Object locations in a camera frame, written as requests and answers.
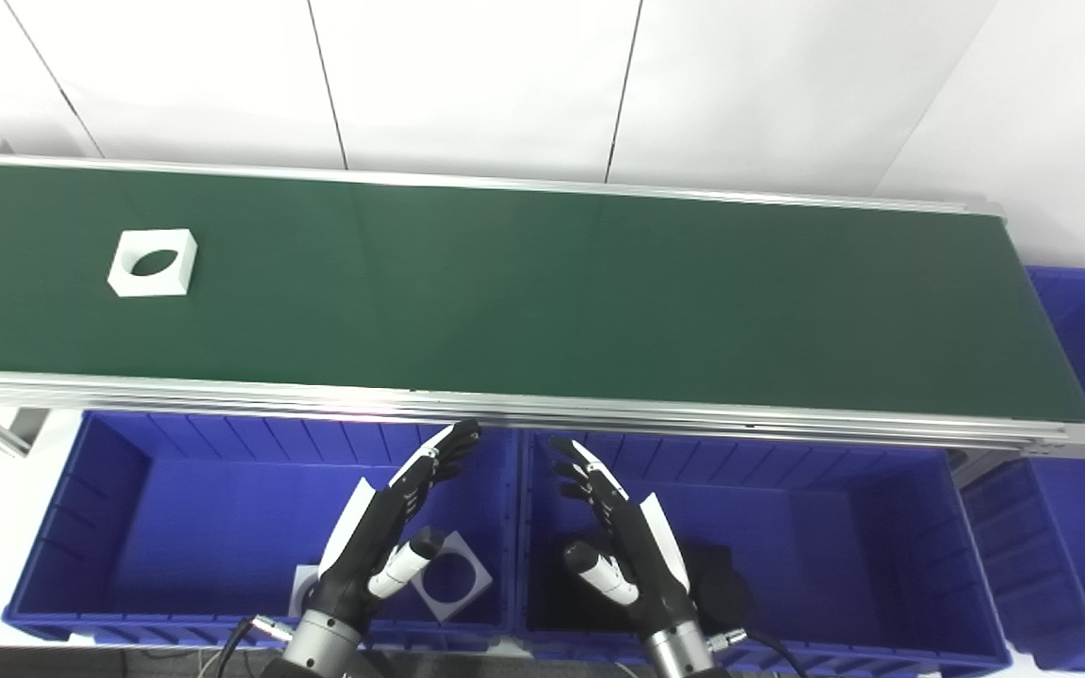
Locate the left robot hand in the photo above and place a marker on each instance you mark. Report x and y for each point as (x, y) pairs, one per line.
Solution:
(364, 551)

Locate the white square part with hole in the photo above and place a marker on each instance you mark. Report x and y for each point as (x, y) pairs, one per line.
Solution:
(183, 247)
(302, 584)
(446, 607)

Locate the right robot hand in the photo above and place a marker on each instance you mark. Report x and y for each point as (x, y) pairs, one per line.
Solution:
(646, 560)

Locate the green conveyor belt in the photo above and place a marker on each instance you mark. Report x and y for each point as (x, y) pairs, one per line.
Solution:
(222, 395)
(505, 282)

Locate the black part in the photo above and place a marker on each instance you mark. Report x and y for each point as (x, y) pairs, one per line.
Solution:
(726, 589)

